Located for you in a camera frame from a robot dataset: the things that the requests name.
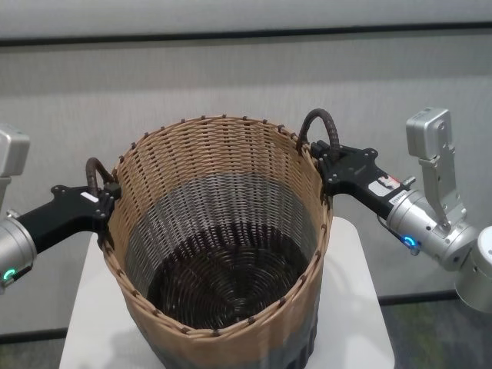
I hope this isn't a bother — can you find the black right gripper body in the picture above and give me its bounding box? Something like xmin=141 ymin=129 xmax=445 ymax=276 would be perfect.
xmin=329 ymin=155 xmax=409 ymax=217

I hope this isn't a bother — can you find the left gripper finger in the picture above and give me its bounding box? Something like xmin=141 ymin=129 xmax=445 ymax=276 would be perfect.
xmin=51 ymin=184 xmax=92 ymax=198
xmin=95 ymin=182 xmax=123 ymax=232

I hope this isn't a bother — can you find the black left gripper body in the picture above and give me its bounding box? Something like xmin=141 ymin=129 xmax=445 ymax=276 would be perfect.
xmin=17 ymin=194 xmax=103 ymax=255

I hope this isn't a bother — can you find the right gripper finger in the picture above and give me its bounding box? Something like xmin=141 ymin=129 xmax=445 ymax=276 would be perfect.
xmin=310 ymin=140 xmax=336 ymax=193
xmin=339 ymin=145 xmax=377 ymax=160

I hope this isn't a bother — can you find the tan wicker clothes basket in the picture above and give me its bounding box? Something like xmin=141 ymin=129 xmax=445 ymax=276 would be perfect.
xmin=85 ymin=108 xmax=334 ymax=369

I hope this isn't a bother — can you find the white board black edge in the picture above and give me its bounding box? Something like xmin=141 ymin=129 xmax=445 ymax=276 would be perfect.
xmin=0 ymin=0 xmax=492 ymax=49

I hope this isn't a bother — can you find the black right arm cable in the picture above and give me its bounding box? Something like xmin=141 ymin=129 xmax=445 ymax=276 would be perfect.
xmin=376 ymin=214 xmax=420 ymax=257

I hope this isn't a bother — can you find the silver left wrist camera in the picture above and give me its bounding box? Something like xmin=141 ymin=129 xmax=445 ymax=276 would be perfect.
xmin=0 ymin=123 xmax=32 ymax=216

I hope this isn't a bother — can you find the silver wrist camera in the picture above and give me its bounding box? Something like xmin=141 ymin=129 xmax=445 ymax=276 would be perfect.
xmin=405 ymin=107 xmax=468 ymax=234
xmin=0 ymin=123 xmax=32 ymax=216

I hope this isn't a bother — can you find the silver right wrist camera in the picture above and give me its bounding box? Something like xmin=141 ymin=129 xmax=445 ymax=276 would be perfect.
xmin=405 ymin=107 xmax=468 ymax=234

